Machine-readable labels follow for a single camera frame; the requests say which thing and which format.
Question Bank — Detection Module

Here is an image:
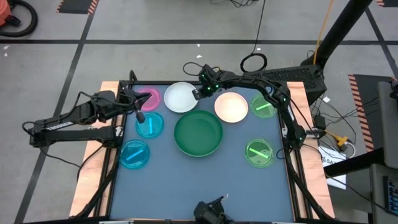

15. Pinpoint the black perforated control box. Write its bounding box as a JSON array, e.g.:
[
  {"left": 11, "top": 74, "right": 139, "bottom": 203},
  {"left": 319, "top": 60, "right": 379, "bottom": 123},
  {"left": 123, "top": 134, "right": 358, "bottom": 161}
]
[{"left": 248, "top": 64, "right": 328, "bottom": 106}]

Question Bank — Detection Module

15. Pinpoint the dark green plastic plate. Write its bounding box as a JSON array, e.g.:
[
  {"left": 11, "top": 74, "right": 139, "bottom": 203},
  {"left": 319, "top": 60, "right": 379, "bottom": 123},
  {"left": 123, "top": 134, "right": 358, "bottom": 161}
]
[{"left": 174, "top": 110, "right": 224, "bottom": 157}]

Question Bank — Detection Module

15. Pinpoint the black table frame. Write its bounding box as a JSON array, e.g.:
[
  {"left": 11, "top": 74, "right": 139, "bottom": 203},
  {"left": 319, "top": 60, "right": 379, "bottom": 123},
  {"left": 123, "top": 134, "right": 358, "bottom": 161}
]
[{"left": 74, "top": 79, "right": 335, "bottom": 224}]

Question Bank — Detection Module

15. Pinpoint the small display panel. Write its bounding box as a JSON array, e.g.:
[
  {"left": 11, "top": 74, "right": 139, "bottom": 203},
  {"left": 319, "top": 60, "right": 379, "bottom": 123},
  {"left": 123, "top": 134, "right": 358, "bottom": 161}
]
[{"left": 383, "top": 175, "right": 398, "bottom": 216}]

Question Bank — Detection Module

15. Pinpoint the green transparent plastic plate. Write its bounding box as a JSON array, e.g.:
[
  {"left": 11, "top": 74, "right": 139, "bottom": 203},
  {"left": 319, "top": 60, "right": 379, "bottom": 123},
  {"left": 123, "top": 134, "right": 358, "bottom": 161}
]
[
  {"left": 250, "top": 93, "right": 278, "bottom": 119},
  {"left": 244, "top": 138, "right": 275, "bottom": 169}
]

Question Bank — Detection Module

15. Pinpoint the black hanging cable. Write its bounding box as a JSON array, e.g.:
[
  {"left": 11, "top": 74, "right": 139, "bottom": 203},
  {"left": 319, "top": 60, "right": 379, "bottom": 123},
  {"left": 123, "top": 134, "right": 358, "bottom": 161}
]
[{"left": 240, "top": 0, "right": 268, "bottom": 74}]

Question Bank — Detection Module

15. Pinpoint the black power adapter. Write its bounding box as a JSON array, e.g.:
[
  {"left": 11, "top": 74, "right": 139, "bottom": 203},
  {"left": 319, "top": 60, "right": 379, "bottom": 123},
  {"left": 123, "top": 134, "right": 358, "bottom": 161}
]
[{"left": 313, "top": 114, "right": 327, "bottom": 131}]

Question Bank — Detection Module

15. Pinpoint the pink transparent plastic plate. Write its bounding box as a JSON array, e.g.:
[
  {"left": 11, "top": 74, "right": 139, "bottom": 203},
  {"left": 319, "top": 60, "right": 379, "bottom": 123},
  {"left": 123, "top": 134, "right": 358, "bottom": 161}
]
[{"left": 136, "top": 86, "right": 162, "bottom": 112}]

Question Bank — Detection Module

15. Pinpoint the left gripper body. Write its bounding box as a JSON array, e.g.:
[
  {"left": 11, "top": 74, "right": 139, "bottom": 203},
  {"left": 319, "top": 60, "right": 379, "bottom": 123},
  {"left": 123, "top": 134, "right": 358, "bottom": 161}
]
[{"left": 117, "top": 88, "right": 139, "bottom": 111}]

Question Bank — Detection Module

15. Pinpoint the grey equipment cabinet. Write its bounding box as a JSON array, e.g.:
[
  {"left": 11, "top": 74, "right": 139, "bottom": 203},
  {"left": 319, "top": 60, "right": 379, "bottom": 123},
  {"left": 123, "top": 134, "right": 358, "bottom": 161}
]
[{"left": 369, "top": 80, "right": 398, "bottom": 224}]

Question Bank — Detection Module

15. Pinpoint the black metal pole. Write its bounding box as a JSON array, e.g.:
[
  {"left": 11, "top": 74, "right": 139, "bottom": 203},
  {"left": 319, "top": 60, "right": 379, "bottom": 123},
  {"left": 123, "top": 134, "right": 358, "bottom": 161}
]
[{"left": 300, "top": 0, "right": 374, "bottom": 68}]

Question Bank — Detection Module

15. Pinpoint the orange vacuum cleaner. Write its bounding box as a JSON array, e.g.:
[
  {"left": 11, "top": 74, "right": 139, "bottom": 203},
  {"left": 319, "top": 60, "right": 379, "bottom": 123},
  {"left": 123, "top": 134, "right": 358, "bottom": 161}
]
[{"left": 0, "top": 0, "right": 13, "bottom": 27}]

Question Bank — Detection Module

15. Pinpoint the peach plastic plate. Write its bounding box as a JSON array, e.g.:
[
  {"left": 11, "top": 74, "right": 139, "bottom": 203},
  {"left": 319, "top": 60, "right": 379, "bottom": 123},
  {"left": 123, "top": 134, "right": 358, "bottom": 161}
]
[{"left": 214, "top": 91, "right": 249, "bottom": 124}]

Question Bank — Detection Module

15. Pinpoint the black metal beam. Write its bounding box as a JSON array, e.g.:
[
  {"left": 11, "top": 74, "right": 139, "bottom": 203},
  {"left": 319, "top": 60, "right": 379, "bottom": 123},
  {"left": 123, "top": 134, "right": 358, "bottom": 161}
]
[{"left": 323, "top": 147, "right": 385, "bottom": 178}]

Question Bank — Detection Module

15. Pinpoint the black vacuum hose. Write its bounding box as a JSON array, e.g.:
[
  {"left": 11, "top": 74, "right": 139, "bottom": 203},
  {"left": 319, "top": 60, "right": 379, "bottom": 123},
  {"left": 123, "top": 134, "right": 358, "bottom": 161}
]
[{"left": 0, "top": 0, "right": 39, "bottom": 38}]

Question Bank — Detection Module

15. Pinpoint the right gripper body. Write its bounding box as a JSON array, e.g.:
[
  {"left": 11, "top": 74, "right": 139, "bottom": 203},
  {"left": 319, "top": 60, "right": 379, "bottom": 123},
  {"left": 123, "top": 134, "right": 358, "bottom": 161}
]
[{"left": 198, "top": 65, "right": 225, "bottom": 98}]

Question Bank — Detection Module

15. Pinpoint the cyan transparent plastic plate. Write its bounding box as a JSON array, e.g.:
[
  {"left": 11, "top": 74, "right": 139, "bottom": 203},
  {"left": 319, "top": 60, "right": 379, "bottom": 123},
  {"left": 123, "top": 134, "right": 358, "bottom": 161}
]
[
  {"left": 119, "top": 139, "right": 151, "bottom": 170},
  {"left": 135, "top": 111, "right": 165, "bottom": 139}
]

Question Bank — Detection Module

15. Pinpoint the yellow hanging cable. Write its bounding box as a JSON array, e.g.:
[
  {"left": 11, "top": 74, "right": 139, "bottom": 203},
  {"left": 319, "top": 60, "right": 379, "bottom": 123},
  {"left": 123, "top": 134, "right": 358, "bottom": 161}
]
[{"left": 313, "top": 0, "right": 335, "bottom": 65}]

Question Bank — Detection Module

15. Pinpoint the yellow power plug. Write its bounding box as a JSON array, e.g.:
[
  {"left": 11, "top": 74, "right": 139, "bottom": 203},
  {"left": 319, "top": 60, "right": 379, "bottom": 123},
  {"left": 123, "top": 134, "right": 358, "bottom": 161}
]
[{"left": 325, "top": 129, "right": 349, "bottom": 152}]

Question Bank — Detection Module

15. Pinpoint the white plastic plate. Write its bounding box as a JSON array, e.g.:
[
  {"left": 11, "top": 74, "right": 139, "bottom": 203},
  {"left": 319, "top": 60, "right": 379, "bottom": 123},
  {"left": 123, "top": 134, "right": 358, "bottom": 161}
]
[{"left": 164, "top": 82, "right": 199, "bottom": 114}]

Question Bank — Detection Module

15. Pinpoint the white paper sheet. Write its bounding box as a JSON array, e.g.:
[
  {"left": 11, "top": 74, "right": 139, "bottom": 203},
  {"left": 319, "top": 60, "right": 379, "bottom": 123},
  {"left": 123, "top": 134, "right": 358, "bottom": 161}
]
[{"left": 318, "top": 145, "right": 348, "bottom": 190}]

